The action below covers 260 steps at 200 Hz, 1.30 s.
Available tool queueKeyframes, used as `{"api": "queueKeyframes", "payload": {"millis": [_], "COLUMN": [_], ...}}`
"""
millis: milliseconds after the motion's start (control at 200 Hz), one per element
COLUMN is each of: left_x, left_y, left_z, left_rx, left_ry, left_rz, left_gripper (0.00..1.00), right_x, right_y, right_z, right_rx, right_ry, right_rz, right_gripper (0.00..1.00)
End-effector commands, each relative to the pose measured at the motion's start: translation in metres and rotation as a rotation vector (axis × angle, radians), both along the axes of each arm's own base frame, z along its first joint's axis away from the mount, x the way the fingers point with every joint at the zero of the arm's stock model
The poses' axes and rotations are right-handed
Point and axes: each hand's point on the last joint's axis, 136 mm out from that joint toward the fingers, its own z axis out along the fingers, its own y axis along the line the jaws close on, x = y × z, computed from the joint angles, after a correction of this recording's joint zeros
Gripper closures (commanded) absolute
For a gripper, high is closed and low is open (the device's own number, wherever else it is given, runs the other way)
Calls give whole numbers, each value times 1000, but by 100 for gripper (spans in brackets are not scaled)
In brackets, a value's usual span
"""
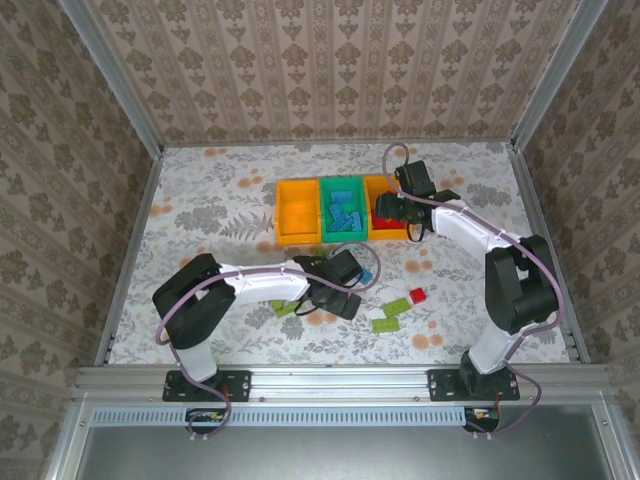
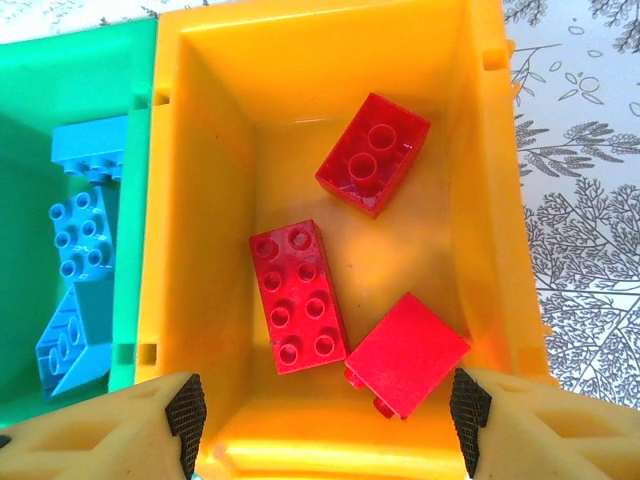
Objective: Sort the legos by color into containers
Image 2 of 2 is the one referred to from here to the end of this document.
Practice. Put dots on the blue lego brick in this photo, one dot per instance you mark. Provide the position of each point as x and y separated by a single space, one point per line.
85 140
85 320
80 250

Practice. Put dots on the orange plastic bin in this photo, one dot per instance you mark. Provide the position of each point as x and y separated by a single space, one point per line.
300 75

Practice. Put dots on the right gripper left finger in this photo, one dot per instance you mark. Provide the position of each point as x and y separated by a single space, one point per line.
100 435

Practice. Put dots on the green plastic bin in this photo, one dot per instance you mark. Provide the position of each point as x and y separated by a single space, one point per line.
50 75

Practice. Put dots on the red lego brick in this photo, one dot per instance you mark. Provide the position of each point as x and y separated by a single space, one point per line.
295 295
405 350
400 130

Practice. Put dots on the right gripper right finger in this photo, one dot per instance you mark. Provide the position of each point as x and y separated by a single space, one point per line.
550 435

